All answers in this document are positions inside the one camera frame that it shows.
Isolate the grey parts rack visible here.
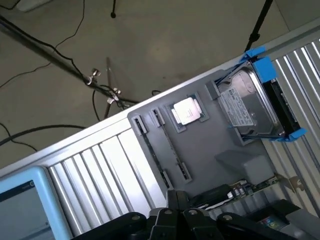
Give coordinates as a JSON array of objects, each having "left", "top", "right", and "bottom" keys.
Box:
[{"left": 127, "top": 68, "right": 278, "bottom": 201}]

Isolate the green graphics card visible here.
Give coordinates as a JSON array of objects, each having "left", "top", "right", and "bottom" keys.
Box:
[{"left": 192, "top": 172, "right": 312, "bottom": 210}]

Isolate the silver CPU chip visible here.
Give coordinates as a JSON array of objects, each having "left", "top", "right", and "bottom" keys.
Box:
[{"left": 173, "top": 97, "right": 203, "bottom": 126}]

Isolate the silver hard disk drive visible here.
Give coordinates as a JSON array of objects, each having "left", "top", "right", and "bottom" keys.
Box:
[{"left": 216, "top": 69, "right": 286, "bottom": 137}]

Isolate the light blue teach pendant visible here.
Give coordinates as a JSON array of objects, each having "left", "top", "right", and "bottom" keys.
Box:
[{"left": 0, "top": 166, "right": 73, "bottom": 240}]

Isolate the black stand pole with clamps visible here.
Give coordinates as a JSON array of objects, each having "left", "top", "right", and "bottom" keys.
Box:
[{"left": 0, "top": 14, "right": 141, "bottom": 106}]

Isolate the black tripod leg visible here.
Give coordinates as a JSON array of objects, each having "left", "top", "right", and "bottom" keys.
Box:
[
  {"left": 244, "top": 0, "right": 275, "bottom": 54},
  {"left": 109, "top": 0, "right": 118, "bottom": 19}
]

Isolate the thick black floor cable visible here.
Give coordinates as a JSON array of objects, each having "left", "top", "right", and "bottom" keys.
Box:
[{"left": 0, "top": 124, "right": 87, "bottom": 147}]

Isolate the thin black floor cable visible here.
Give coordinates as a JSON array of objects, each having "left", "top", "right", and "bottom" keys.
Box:
[{"left": 0, "top": 0, "right": 87, "bottom": 90}]

